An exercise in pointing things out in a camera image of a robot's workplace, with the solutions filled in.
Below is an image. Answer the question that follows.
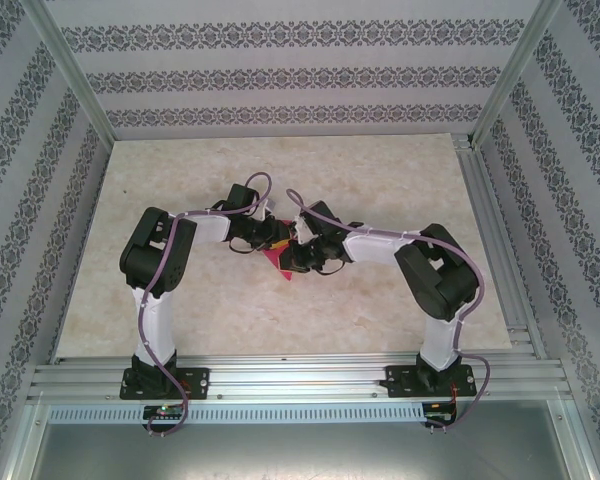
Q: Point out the aluminium lower frame strut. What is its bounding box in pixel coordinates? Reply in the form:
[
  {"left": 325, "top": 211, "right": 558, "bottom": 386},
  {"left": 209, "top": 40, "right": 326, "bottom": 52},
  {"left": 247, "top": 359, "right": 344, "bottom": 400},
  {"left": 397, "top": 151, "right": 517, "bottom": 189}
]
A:
[
  {"left": 0, "top": 397, "right": 51, "bottom": 480},
  {"left": 547, "top": 397, "right": 600, "bottom": 480}
]

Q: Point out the aluminium mounting rail beam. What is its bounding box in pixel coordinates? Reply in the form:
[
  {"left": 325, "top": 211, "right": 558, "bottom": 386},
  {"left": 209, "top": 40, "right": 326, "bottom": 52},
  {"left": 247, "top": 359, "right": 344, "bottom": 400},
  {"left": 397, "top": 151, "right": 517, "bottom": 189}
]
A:
[{"left": 27, "top": 352, "right": 574, "bottom": 401}]

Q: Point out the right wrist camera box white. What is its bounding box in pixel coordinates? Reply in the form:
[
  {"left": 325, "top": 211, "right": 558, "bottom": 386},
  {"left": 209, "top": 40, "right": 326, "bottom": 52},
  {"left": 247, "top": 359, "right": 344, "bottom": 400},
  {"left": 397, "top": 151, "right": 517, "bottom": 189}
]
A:
[{"left": 288, "top": 213, "right": 312, "bottom": 242}]

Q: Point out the slotted grey cable duct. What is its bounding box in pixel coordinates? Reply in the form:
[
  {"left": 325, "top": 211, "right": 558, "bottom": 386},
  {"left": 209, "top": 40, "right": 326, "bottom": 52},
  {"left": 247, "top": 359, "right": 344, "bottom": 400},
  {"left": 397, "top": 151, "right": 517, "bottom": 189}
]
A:
[{"left": 47, "top": 403, "right": 426, "bottom": 424}]

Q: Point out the aluminium side rail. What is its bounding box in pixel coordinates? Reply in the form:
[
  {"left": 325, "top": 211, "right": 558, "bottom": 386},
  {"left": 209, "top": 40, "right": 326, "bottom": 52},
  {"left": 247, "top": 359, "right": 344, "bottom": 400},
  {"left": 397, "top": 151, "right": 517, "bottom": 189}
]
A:
[{"left": 452, "top": 133, "right": 549, "bottom": 361}]

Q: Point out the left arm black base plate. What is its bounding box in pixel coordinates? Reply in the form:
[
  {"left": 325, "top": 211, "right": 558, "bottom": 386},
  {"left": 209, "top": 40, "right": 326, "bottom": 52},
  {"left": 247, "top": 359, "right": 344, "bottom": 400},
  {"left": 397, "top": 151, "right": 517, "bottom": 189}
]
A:
[{"left": 118, "top": 367, "right": 212, "bottom": 401}]

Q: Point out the grey metal sheet panel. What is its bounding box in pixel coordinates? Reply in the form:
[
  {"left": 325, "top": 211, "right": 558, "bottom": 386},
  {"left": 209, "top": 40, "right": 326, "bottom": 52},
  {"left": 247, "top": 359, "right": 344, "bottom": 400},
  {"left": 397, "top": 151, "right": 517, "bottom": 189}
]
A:
[{"left": 24, "top": 399, "right": 591, "bottom": 480}]

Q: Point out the pink square paper sheet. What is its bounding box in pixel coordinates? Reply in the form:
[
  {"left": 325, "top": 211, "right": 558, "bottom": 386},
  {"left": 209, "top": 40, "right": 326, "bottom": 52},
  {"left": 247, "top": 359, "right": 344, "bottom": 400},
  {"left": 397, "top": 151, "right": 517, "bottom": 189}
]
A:
[{"left": 262, "top": 219, "right": 301, "bottom": 284}]

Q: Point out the aluminium frame post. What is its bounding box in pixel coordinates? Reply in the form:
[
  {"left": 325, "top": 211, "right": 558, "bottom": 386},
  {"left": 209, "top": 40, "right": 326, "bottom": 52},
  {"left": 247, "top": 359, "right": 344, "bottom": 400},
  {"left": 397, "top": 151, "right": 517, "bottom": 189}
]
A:
[
  {"left": 19, "top": 0, "right": 117, "bottom": 146},
  {"left": 471, "top": 0, "right": 567, "bottom": 147}
]

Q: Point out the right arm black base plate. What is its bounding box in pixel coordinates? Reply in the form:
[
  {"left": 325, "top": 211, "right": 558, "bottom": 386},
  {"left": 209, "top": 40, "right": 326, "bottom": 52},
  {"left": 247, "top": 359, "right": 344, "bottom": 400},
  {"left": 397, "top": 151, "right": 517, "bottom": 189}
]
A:
[{"left": 384, "top": 364, "right": 477, "bottom": 400}]

